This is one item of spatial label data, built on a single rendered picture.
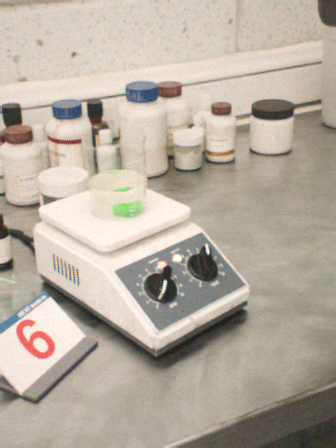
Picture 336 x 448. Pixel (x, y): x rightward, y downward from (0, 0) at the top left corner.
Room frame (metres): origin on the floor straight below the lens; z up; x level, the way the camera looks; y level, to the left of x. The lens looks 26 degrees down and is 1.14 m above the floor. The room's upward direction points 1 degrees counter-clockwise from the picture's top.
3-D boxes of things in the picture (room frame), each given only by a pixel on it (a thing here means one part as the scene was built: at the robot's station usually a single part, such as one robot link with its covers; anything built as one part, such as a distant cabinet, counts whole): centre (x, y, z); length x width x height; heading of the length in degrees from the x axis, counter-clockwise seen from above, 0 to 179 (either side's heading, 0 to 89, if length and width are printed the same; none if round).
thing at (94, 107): (1.02, 0.11, 0.80); 0.04 x 0.04 x 0.10
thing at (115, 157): (0.65, 0.05, 0.88); 0.07 x 0.06 x 0.08; 137
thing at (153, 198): (0.65, 0.06, 0.83); 0.12 x 0.12 x 0.01; 41
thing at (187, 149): (0.99, -0.03, 0.78); 0.05 x 0.05 x 0.05
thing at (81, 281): (0.63, 0.04, 0.79); 0.22 x 0.13 x 0.08; 41
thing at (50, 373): (0.52, 0.12, 0.77); 0.09 x 0.06 x 0.04; 150
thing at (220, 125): (1.02, -0.09, 0.79); 0.05 x 0.05 x 0.09
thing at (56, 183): (0.77, 0.12, 0.79); 0.06 x 0.06 x 0.08
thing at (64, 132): (0.95, 0.14, 0.81); 0.06 x 0.06 x 0.11
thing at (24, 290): (0.61, 0.17, 0.76); 0.06 x 0.06 x 0.02
